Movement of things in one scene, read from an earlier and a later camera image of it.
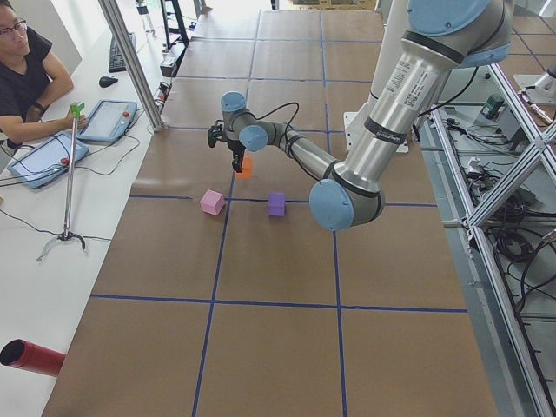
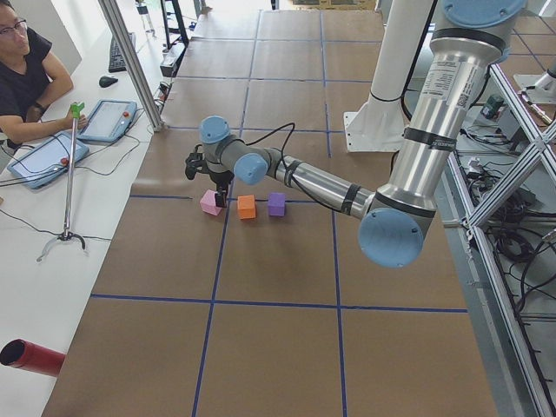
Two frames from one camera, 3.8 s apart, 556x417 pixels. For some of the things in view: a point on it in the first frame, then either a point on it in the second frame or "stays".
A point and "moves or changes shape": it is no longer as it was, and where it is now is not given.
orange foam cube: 246,168 moves or changes shape
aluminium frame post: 150,107 stays
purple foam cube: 277,204 stays
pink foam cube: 212,201 stays
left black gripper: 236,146 → 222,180
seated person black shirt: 31,75 stays
